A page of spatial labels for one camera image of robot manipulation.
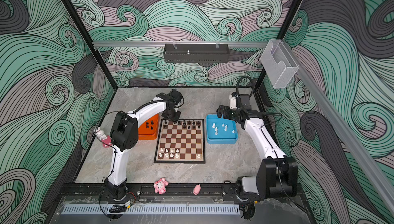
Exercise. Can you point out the brown cream chessboard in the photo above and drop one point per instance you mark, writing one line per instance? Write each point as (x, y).
(181, 142)

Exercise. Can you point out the aluminium right wall rail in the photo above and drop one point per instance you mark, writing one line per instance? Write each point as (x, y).
(378, 179)

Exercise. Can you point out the pink pig plush toy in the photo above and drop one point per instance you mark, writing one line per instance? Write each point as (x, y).
(160, 186)

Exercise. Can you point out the clear acrylic wall box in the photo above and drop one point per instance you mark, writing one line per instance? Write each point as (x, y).
(279, 62)

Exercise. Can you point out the white rabbit pink base figurine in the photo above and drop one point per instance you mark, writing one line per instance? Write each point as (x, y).
(103, 138)

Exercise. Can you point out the orange plastic tray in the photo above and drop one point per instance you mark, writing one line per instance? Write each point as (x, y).
(149, 129)

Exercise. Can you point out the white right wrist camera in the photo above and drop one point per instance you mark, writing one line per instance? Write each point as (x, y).
(233, 101)

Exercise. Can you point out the black perforated wall shelf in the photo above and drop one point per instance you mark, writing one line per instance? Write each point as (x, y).
(201, 53)

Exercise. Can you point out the white slotted cable duct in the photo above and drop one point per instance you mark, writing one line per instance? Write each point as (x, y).
(154, 209)

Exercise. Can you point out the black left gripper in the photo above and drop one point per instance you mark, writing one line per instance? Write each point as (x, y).
(174, 120)

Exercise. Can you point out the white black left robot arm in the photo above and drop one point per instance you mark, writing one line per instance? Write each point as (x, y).
(124, 135)

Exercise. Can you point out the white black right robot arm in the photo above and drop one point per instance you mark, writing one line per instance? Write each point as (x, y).
(278, 173)

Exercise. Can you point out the small pink pig figurine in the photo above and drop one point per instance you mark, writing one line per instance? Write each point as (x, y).
(197, 189)

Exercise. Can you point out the blue plastic tray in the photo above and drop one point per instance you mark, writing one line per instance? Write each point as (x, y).
(221, 131)

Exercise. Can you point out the black front mounting rail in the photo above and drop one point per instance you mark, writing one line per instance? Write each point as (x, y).
(224, 191)

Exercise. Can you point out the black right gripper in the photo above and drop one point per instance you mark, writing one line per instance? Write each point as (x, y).
(221, 112)

